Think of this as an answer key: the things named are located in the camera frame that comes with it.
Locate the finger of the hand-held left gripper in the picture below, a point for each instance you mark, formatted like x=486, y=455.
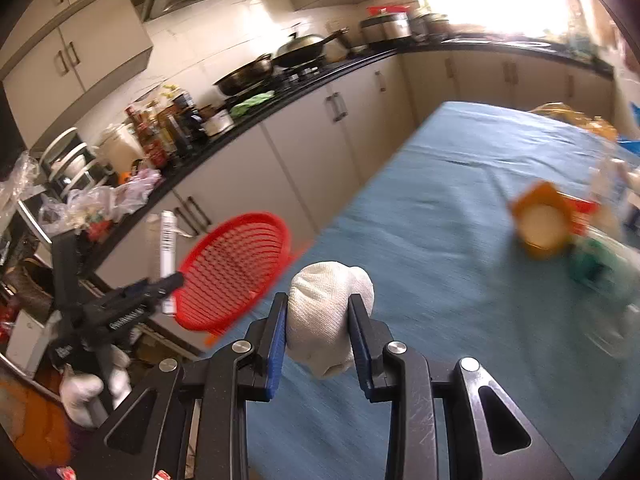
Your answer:
x=145, y=296

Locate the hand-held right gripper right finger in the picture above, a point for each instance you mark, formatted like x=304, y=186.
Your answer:
x=361, y=355

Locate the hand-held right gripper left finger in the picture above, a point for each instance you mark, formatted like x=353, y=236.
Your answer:
x=276, y=355

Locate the white plastic tube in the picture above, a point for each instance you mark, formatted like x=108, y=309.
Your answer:
x=167, y=245

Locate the white cloth ball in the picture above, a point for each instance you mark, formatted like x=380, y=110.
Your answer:
x=325, y=300

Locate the red plastic mesh basket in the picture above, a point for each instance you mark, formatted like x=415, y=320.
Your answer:
x=235, y=260

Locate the person's left hand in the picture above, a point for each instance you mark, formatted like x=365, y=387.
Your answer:
x=80, y=397

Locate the pile of plastic bags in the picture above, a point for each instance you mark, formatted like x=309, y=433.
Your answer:
x=100, y=200

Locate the blue table cloth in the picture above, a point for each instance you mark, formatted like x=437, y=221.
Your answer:
x=440, y=270

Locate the white rice cooker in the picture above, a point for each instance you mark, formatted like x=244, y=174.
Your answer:
x=120, y=147

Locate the dish rack with bowls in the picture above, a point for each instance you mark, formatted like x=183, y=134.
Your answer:
x=67, y=165

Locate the group of condiment bottles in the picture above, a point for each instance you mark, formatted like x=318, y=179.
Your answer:
x=167, y=127

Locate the small white jar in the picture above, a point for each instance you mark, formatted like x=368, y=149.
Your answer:
x=219, y=122

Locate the beige base cabinets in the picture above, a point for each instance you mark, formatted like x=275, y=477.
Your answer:
x=310, y=150

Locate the green cloth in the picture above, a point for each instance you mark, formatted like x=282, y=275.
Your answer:
x=252, y=102

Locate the orange paper cup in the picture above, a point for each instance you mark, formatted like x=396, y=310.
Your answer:
x=542, y=222

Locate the dark frying pan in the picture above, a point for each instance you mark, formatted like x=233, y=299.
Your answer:
x=245, y=77

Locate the green packet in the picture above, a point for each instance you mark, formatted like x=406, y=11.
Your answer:
x=592, y=262

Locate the clear plastic container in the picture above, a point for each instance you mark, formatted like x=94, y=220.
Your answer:
x=610, y=320

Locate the small red packet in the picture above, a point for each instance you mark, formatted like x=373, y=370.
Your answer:
x=585, y=207

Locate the black gas stove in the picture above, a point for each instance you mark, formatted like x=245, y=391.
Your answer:
x=300, y=74

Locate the wok with steel lid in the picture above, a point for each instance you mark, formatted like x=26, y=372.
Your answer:
x=300, y=47

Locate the clear plastic bottle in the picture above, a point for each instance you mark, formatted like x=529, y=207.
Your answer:
x=610, y=185

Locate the yellow plastic bag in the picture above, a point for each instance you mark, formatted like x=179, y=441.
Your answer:
x=570, y=117

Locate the silver pressure cooker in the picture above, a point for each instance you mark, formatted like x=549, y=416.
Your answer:
x=385, y=27

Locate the pots beside window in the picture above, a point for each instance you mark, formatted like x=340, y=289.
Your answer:
x=430, y=25

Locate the red lid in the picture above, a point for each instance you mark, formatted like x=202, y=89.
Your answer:
x=387, y=10

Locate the large beige wall cabinet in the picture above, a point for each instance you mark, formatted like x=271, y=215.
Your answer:
x=75, y=50

